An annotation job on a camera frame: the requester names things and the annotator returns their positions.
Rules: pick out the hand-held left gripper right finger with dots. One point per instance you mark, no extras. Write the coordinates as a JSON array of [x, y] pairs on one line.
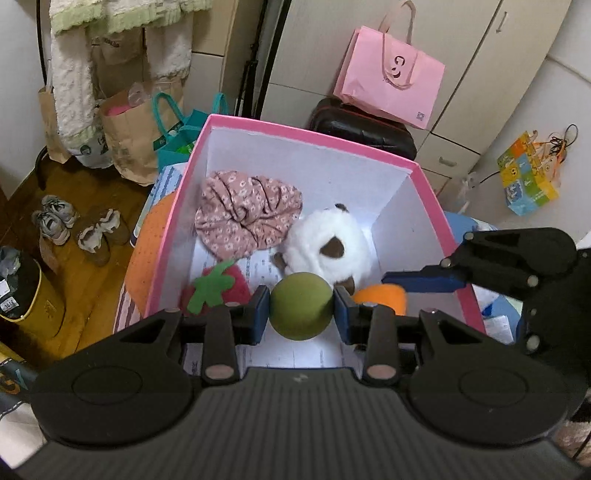
[[341, 314]]

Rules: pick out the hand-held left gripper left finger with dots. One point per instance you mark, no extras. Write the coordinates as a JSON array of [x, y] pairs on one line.
[[261, 314]]

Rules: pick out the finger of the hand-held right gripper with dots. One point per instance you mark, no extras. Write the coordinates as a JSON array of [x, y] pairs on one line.
[[415, 281]]

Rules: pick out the orange ball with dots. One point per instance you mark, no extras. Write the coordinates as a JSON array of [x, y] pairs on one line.
[[383, 297]]

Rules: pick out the olive green ball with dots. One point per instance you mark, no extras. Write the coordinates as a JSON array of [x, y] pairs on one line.
[[300, 304]]

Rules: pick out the red strawberry plush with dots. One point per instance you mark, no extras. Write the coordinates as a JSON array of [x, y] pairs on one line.
[[231, 284]]

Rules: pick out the blue packet with white label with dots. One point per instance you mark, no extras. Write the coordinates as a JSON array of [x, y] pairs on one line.
[[498, 323]]

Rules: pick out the white panda plush toy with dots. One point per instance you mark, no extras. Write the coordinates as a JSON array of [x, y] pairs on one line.
[[314, 244]]

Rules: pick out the pink floral cloth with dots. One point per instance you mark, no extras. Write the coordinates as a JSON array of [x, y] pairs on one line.
[[240, 212]]

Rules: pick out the pink cardboard box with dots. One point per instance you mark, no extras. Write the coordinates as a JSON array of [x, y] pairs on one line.
[[323, 161]]

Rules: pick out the colourful gift bag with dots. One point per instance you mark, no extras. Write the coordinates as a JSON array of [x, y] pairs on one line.
[[526, 180]]

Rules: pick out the black suitcase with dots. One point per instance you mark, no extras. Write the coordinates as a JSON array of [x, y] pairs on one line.
[[360, 134]]

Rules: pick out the brown shoe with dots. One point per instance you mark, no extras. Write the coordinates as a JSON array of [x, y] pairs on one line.
[[92, 244], [113, 226]]

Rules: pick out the teal shopping bag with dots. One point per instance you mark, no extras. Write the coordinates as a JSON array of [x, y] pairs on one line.
[[178, 143]]

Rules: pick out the pink tote bag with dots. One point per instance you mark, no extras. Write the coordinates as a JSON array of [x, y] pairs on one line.
[[392, 92]]

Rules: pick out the large brown paper bag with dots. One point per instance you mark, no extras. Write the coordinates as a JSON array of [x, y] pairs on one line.
[[134, 147]]

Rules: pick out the yellow bin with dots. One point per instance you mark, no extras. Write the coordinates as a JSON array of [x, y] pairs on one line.
[[41, 309]]

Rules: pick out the grey sneaker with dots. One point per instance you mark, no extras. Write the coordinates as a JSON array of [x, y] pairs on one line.
[[60, 210], [51, 228]]

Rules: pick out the white green plastic bag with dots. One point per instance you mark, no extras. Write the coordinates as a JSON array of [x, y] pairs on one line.
[[92, 152]]

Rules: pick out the beige wardrobe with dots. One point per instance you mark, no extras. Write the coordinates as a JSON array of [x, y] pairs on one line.
[[461, 27]]

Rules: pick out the yellow blue printed bag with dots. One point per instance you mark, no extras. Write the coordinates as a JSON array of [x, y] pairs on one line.
[[11, 383]]

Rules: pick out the tan wooden panel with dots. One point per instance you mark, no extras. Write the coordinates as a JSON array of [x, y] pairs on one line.
[[212, 37]]

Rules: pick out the small brown paper bag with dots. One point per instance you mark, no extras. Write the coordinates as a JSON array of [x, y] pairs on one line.
[[48, 124]]

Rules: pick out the cream fleece robe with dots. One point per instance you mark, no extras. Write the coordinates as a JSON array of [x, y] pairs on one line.
[[69, 92]]

